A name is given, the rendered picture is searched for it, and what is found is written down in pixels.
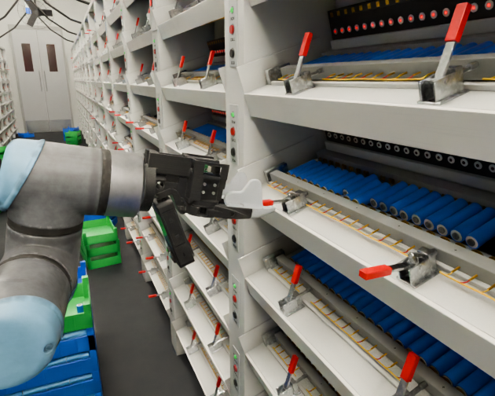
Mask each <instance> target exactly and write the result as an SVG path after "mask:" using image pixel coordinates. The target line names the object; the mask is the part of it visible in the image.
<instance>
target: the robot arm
mask: <svg viewBox="0 0 495 396"><path fill-rule="evenodd" d="M221 168H222V169H221ZM220 170H221V172H220ZM228 173H229V164H223V163H220V161H219V160H216V159H214V157H213V156H202V155H197V154H191V153H185V152H183V153H182V154H181V155H176V154H170V153H164V152H157V151H156V150H152V149H145V158H144V159H143V156H142V155H141V154H140V153H136V152H124V151H119V150H112V149H109V150H108V149H102V148H91V147H86V146H79V145H68V144H61V143H56V142H49V141H45V140H44V139H42V140H39V141H37V140H28V139H15V140H12V141H11V142H10V143H9V144H8V145H7V147H6V149H5V153H4V156H3V159H2V165H1V169H0V211H7V210H8V212H7V224H6V236H5V253H4V255H3V257H2V260H1V261H0V390H3V389H7V388H10V387H15V386H18V385H21V384H22V383H25V382H27V381H28V380H31V379H32V378H34V377H35V376H37V375H38V374H39V373H40V372H41V371H42V370H43V369H44V368H45V367H46V366H47V365H48V364H49V363H50V361H51V360H52V358H53V356H54V354H55V351H56V348H57V346H58V344H59V342H60V341H61V338H62V335H63V333H64V318H65V314H66V310H67V307H68V303H69V302H70V301H71V299H72V297H73V295H74V293H75V290H76V287H77V284H78V274H77V273H78V266H79V253H80V246H81V239H82V232H83V220H84V215H102V216H103V215H104V216H117V217H130V218H134V217H135V216H136V215H137V214H138V212H139V211H149V210H150V209H151V207H152V208H153V210H154V212H155V215H156V218H157V220H158V223H159V226H160V228H161V230H162V232H163V235H164V238H165V240H166V242H167V246H168V247H167V250H168V253H169V256H170V258H171V259H172V261H173V262H174V263H177V264H178V265H179V267H180V268H183V267H185V266H187V265H189V264H191V263H193V262H195V259H194V258H193V254H194V253H193V249H192V246H191V244H190V243H189V241H188V240H187V238H186V236H185V232H184V230H183V228H182V224H181V222H180V219H179V217H178V213H177V211H176V209H177V210H178V212H179V213H180V214H182V215H183V214H185V213H187V214H188V215H192V216H196V217H203V218H226V219H249V218H258V217H262V216H265V215H268V214H270V213H273V212H274V211H275V209H276V208H275V207H267V206H263V205H262V183H261V182H260V181H259V180H258V179H251V180H250V181H249V182H248V178H247V175H246V174H245V173H244V172H237V173H236V174H235V175H234V177H233V179H232V180H231V182H230V183H228V184H226V180H227V178H228ZM157 182H160V183H157ZM169 196H170V197H169ZM175 208H176V209H175Z"/></svg>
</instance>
